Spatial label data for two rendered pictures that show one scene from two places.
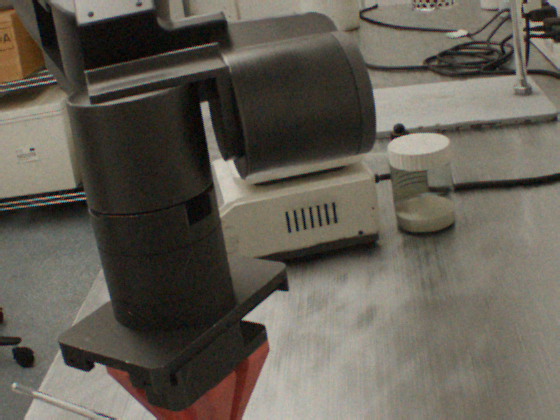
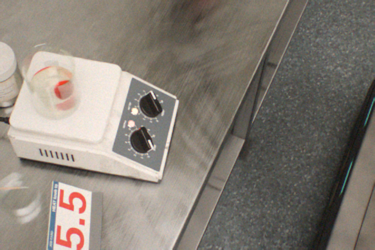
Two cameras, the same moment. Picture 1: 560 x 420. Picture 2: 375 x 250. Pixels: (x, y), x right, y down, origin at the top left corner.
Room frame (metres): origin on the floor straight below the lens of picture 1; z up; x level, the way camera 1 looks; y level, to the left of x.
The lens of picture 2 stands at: (1.19, 0.22, 1.56)
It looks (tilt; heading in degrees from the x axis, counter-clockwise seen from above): 60 degrees down; 191
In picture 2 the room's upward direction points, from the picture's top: 5 degrees clockwise
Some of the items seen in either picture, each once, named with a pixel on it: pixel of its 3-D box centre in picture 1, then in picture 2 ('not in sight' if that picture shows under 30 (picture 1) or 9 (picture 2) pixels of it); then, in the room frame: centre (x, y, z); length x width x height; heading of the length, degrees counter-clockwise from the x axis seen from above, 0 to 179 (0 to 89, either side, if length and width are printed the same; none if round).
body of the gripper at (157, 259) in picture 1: (165, 265); not in sight; (0.37, 0.05, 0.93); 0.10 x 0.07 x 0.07; 143
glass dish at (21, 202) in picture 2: not in sight; (18, 194); (0.91, -0.06, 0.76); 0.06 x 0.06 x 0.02
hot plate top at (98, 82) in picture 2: (290, 149); (67, 96); (0.79, -0.03, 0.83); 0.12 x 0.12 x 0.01; 5
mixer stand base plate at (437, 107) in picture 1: (438, 104); not in sight; (1.12, -0.25, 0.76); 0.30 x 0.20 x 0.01; 82
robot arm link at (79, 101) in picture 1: (153, 135); not in sight; (0.37, 0.04, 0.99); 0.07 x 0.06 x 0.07; 100
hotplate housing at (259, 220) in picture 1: (270, 198); (90, 116); (0.79, 0.00, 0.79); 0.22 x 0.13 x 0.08; 95
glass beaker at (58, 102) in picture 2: not in sight; (54, 85); (0.80, -0.03, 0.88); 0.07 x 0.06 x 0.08; 67
